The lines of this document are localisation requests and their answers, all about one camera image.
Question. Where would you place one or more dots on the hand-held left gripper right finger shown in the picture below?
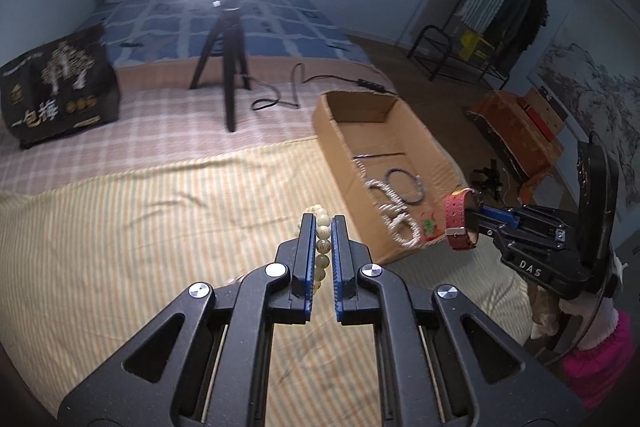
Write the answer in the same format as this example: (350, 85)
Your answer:
(345, 272)

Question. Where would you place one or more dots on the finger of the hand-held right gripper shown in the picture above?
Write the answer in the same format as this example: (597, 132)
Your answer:
(500, 216)
(492, 231)

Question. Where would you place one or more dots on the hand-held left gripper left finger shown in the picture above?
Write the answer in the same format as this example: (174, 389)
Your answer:
(300, 267)

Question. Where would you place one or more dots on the black bangle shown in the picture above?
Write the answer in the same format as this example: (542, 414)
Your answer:
(420, 187)

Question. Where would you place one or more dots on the cardboard box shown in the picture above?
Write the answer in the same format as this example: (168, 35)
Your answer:
(350, 142)

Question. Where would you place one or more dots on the person's right forearm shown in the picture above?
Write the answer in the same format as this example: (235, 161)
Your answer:
(605, 377)

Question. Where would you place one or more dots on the person's right hand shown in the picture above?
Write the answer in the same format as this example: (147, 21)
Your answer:
(580, 322)

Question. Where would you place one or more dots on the small black stand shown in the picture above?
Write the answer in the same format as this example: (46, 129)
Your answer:
(489, 181)

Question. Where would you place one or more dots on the orange cloth covered chest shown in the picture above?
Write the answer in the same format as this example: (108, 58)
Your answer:
(510, 132)

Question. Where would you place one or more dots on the wooden box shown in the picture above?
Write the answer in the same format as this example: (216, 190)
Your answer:
(547, 109)

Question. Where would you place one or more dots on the yellow striped cloth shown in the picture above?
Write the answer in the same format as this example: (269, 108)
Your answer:
(150, 257)

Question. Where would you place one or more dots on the yellow box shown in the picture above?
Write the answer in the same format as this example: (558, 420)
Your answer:
(472, 46)

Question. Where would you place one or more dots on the black clothes rack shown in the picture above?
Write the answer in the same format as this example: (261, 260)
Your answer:
(435, 42)

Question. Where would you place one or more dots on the dark hanging clothes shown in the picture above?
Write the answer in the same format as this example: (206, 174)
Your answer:
(520, 27)

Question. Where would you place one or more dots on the plaid bed sheet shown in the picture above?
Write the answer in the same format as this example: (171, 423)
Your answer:
(125, 137)

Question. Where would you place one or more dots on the black tripod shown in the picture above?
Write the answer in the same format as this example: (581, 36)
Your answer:
(227, 42)

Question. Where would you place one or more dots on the blue patterned bed sheet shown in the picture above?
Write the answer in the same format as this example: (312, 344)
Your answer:
(170, 27)

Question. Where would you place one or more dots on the black snack bag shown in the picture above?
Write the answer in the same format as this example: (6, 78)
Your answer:
(55, 92)

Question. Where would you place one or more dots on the wall poster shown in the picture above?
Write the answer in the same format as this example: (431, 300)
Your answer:
(585, 77)

